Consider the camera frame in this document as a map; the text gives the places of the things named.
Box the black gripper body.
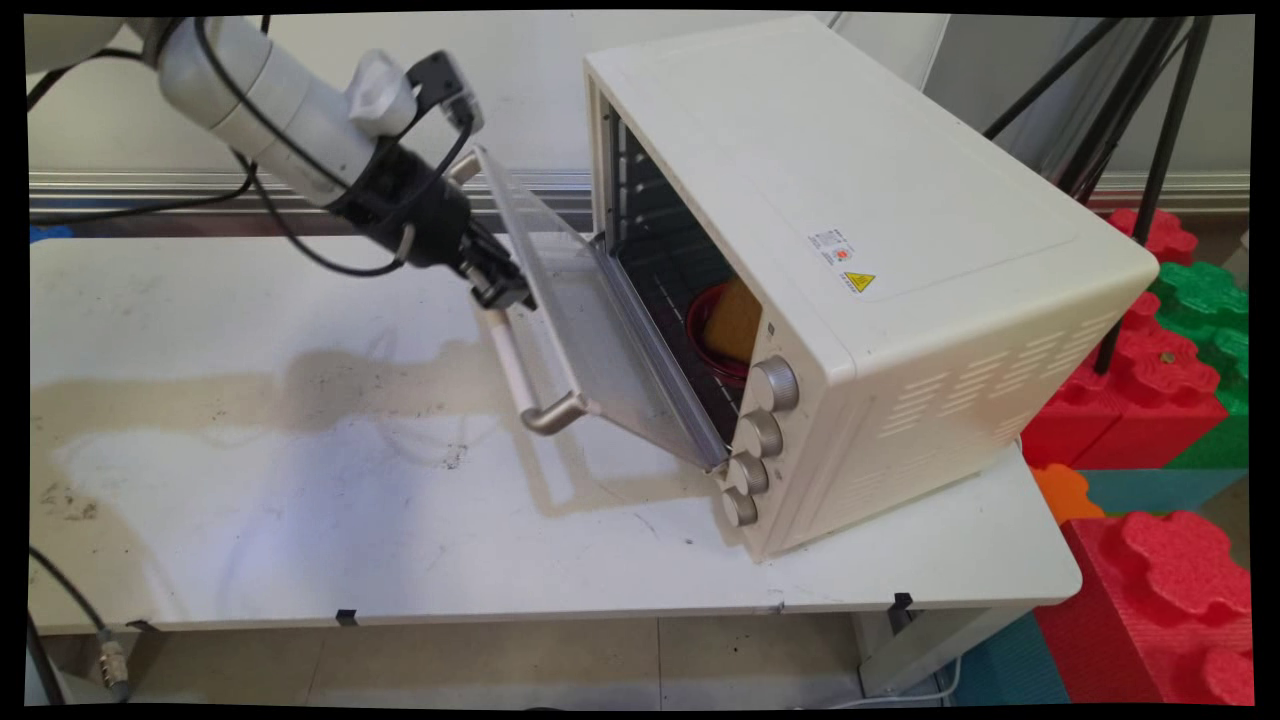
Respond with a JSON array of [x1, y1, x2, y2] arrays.
[[328, 145, 501, 286]]

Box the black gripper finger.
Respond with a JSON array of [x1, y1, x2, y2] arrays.
[[468, 225, 529, 291], [466, 268, 538, 312]]

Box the glass oven door with handle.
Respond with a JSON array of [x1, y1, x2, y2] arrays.
[[445, 145, 732, 474]]

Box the red plate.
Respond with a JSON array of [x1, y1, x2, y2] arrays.
[[685, 281, 752, 382]]

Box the yellow sponge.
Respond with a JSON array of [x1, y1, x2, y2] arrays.
[[704, 276, 764, 365]]

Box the cream toaster oven body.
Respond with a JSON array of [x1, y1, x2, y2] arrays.
[[583, 15, 1161, 563]]

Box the white background panel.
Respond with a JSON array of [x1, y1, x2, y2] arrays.
[[828, 12, 952, 94]]

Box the white table leg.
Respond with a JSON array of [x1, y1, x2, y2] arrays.
[[855, 604, 1037, 699]]

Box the orange foam block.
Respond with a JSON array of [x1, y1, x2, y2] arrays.
[[1030, 463, 1107, 527]]

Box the small red foam block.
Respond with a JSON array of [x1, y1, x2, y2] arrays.
[[1105, 207, 1199, 267]]

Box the teal foam block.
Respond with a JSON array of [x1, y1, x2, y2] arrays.
[[1078, 469, 1249, 517]]

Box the black tripod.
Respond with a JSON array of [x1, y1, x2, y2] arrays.
[[983, 15, 1216, 376]]

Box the green foam block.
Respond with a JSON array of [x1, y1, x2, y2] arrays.
[[1148, 261, 1251, 471]]

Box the large red foam block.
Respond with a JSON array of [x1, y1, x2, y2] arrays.
[[1034, 510, 1255, 706]]

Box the black camera cable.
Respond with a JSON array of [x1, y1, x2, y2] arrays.
[[410, 98, 478, 206]]

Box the black looping arm cable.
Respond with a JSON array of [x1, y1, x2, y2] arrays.
[[195, 15, 417, 280]]

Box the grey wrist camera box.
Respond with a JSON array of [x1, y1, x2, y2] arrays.
[[404, 50, 487, 137]]

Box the aluminium rail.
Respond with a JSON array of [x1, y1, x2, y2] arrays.
[[30, 170, 1251, 237]]

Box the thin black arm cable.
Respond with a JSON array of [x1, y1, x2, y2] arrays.
[[27, 48, 153, 113]]

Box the cable with metal connector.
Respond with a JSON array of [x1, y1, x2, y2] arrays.
[[27, 545, 133, 703]]

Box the white floor cable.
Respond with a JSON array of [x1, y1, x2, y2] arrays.
[[800, 653, 963, 710]]

